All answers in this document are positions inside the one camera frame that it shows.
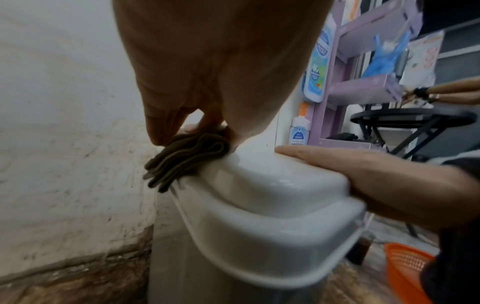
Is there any stained brown cardboard sheet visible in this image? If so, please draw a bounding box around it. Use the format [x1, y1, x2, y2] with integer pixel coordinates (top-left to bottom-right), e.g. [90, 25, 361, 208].
[0, 249, 395, 304]

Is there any orange plastic basket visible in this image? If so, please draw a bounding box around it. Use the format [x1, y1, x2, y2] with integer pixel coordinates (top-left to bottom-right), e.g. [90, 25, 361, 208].
[384, 242, 438, 304]

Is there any dark drink cup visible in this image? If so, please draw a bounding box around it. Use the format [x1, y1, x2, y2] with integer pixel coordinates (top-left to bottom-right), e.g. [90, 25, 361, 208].
[346, 231, 376, 266]

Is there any small white bottle orange cap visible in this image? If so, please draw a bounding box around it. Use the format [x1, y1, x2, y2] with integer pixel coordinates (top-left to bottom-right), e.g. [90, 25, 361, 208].
[288, 102, 314, 146]

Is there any person's left hand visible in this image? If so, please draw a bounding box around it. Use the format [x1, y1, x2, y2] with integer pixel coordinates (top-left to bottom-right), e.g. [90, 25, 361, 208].
[112, 0, 335, 147]

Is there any white printed paper sheet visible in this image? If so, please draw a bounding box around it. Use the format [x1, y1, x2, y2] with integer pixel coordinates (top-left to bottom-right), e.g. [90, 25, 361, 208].
[399, 29, 446, 87]

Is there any purple cardboard display box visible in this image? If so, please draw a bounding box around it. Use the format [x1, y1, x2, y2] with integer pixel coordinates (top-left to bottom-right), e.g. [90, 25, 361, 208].
[310, 0, 425, 149]

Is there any person's right hand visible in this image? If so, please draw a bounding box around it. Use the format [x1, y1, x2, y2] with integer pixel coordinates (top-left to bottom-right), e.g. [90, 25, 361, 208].
[275, 144, 480, 233]

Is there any person's black clothing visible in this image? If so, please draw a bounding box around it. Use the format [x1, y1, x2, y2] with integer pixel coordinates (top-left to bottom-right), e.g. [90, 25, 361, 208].
[419, 157, 480, 304]

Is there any white lidded trash bin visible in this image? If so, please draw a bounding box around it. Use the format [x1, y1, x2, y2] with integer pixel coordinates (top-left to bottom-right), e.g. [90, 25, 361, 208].
[147, 142, 368, 304]

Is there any blue plastic bag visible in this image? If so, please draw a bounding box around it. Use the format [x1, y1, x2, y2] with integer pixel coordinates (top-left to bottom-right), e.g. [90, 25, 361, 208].
[361, 29, 412, 80]

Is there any black folding stool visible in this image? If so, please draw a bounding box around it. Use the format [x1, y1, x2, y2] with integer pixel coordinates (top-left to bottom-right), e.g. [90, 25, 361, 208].
[350, 108, 477, 163]

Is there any white bottle blue orange label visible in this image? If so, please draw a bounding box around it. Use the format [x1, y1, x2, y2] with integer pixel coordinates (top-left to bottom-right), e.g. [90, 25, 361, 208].
[302, 15, 339, 103]

